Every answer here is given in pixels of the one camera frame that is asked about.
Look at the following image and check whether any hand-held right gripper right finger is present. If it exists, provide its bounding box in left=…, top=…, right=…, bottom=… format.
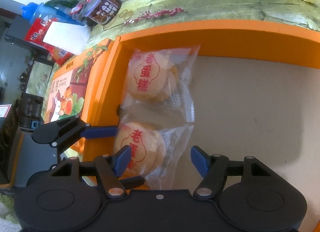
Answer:
left=190, top=146, right=272, bottom=199

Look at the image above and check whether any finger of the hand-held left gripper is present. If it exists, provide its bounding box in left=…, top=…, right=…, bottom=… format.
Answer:
left=119, top=176, right=145, bottom=190
left=32, top=116, right=118, bottom=149

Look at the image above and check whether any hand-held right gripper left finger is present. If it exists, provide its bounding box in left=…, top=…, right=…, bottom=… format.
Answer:
left=51, top=145, right=132, bottom=199

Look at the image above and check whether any round cake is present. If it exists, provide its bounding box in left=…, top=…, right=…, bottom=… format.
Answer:
left=121, top=44, right=202, bottom=122
left=113, top=114, right=194, bottom=190

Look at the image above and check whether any orange illustrated box lid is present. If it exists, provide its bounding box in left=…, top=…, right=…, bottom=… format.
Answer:
left=44, top=37, right=120, bottom=152

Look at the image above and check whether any orange gift box base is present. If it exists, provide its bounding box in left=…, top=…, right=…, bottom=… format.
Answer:
left=82, top=21, right=320, bottom=232

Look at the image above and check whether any black speaker box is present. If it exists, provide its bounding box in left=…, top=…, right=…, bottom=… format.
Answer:
left=0, top=116, right=24, bottom=187

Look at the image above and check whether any white paper cup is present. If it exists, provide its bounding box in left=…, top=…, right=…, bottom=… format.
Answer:
left=42, top=21, right=91, bottom=56

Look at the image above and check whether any large rubber band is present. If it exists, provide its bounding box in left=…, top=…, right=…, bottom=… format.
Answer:
left=101, top=13, right=117, bottom=28

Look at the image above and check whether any red snack bag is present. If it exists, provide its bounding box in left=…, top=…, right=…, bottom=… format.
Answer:
left=24, top=18, right=75, bottom=67

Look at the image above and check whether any dark tub with purple lid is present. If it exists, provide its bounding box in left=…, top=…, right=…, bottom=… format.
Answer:
left=85, top=0, right=122, bottom=26

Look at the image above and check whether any small pink red packet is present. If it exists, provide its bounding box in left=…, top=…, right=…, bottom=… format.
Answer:
left=71, top=0, right=93, bottom=19

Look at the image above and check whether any blue plastic bottle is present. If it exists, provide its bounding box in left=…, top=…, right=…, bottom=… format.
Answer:
left=20, top=2, right=85, bottom=26

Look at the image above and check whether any dark green bag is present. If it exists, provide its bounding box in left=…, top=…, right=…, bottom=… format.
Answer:
left=45, top=0, right=80, bottom=10

